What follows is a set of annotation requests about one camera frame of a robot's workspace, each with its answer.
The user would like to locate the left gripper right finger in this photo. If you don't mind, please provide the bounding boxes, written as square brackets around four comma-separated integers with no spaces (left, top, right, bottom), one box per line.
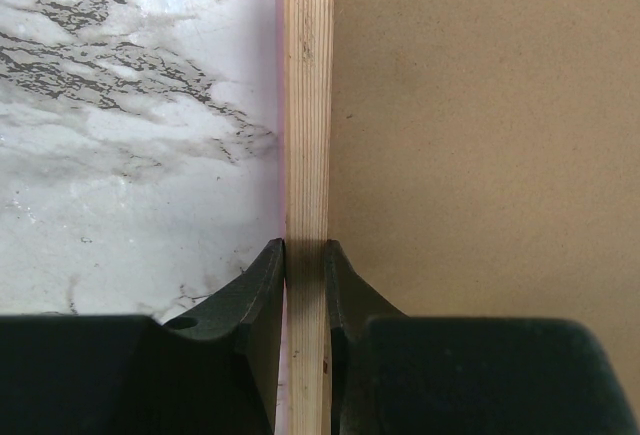
[324,240,639,434]

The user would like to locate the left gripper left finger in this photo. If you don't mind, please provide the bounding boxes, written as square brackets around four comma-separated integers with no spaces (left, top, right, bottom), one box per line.
[1,239,284,434]

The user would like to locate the pink picture frame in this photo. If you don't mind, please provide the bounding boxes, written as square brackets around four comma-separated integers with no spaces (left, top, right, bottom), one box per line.
[277,0,639,434]

